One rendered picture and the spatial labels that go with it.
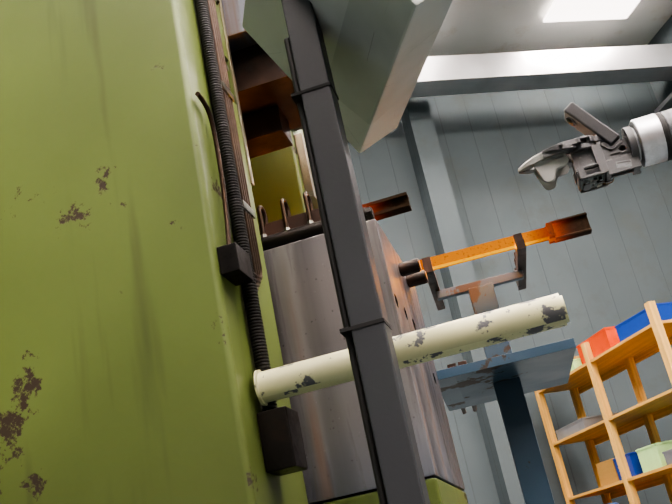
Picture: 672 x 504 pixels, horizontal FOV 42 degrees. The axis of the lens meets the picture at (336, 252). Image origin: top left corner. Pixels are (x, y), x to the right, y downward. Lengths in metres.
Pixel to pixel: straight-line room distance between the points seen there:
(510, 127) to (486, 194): 1.12
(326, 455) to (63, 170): 0.62
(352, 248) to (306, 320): 0.48
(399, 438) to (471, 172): 10.40
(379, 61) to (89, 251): 0.53
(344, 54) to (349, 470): 0.65
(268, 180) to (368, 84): 0.90
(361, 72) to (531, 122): 10.90
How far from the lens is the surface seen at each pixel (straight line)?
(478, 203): 11.14
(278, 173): 2.05
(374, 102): 1.20
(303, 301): 1.50
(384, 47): 1.12
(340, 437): 1.44
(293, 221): 1.60
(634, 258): 11.71
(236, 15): 1.78
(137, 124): 1.41
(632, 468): 8.89
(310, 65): 1.15
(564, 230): 2.01
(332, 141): 1.09
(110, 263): 1.33
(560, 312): 1.19
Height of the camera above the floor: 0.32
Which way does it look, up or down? 21 degrees up
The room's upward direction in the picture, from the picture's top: 12 degrees counter-clockwise
